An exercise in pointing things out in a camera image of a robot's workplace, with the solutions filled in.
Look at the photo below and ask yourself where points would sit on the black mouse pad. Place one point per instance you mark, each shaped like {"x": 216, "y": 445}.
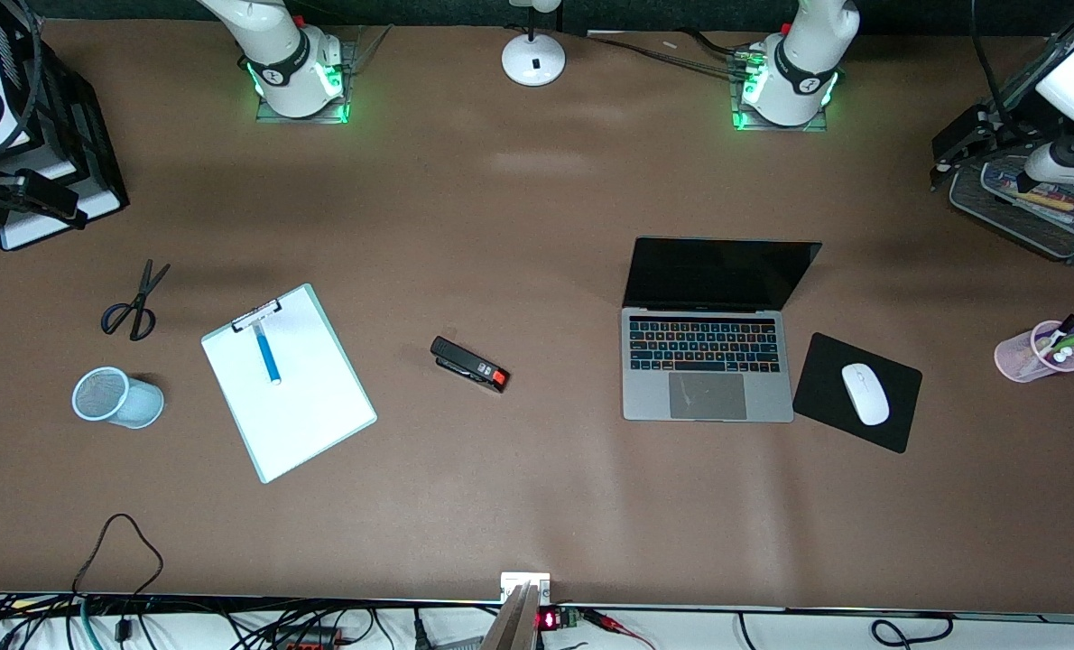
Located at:
{"x": 826, "y": 397}

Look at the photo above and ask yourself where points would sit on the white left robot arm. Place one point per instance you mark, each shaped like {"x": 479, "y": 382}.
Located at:
{"x": 799, "y": 63}

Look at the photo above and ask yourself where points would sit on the white computer mouse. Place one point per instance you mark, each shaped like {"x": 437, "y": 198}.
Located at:
{"x": 865, "y": 395}

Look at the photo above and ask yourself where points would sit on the black mesh desk tray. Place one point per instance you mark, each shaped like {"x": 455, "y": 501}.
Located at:
{"x": 1024, "y": 230}

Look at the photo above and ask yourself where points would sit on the black stacked paper tray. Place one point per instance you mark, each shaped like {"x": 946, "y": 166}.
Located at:
{"x": 86, "y": 135}

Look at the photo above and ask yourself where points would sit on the black stapler red tip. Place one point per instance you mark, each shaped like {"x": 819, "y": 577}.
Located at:
{"x": 465, "y": 361}

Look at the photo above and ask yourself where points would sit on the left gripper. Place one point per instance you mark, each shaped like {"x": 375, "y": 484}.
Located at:
{"x": 1004, "y": 132}

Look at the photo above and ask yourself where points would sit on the white mounting bracket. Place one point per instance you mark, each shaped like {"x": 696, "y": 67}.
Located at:
{"x": 512, "y": 580}

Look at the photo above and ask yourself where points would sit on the black marker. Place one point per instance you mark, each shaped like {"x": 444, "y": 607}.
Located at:
{"x": 1065, "y": 325}

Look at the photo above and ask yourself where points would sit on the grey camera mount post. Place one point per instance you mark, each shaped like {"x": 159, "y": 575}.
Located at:
{"x": 514, "y": 623}

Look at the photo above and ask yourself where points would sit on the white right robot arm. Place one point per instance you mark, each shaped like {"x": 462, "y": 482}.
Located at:
{"x": 298, "y": 63}

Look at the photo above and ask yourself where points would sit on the light green clipboard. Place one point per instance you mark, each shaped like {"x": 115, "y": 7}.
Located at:
{"x": 254, "y": 315}

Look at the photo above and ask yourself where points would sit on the white paper sheet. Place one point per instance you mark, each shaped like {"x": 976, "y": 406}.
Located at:
{"x": 311, "y": 406}

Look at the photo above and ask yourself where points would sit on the pink translucent pen cup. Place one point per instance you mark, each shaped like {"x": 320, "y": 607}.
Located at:
{"x": 1011, "y": 359}

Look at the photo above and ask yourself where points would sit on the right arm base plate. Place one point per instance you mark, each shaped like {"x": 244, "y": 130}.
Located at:
{"x": 268, "y": 114}

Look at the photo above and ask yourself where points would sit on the yellow marker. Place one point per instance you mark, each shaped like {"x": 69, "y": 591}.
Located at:
{"x": 1047, "y": 201}

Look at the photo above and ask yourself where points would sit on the white pen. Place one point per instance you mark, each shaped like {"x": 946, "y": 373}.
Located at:
{"x": 1011, "y": 179}

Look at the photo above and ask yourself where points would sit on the blue mesh pen cup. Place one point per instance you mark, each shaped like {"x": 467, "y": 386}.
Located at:
{"x": 135, "y": 404}

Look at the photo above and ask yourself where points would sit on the circuit board red display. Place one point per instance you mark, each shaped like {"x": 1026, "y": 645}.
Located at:
{"x": 548, "y": 620}

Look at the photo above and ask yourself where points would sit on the blue marker white end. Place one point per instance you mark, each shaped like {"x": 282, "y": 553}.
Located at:
{"x": 268, "y": 357}

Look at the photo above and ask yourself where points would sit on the white desk lamp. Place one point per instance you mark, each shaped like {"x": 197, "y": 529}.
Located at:
{"x": 533, "y": 59}

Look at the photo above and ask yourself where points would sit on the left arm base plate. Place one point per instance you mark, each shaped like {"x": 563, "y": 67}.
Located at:
{"x": 745, "y": 125}

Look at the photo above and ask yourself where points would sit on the silver laptop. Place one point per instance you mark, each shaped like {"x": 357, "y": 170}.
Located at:
{"x": 707, "y": 361}

